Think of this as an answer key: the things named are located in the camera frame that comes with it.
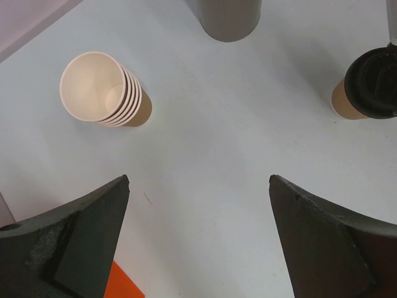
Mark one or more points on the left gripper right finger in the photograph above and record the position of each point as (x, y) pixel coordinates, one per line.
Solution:
(329, 250)

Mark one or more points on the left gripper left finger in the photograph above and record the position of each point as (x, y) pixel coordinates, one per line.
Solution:
(67, 251)

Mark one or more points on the single brown paper cup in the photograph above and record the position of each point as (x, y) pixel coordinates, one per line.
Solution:
(342, 105)

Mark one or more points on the orange paper bag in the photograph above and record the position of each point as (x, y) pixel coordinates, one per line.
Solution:
(120, 285)

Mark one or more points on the grey stirrer holder cup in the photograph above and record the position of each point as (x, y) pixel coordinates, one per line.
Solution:
(229, 20)

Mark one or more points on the black plastic cup lid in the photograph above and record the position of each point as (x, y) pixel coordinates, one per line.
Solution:
(370, 83)

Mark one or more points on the stack of brown paper cups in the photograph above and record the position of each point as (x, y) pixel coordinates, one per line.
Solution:
(96, 88)

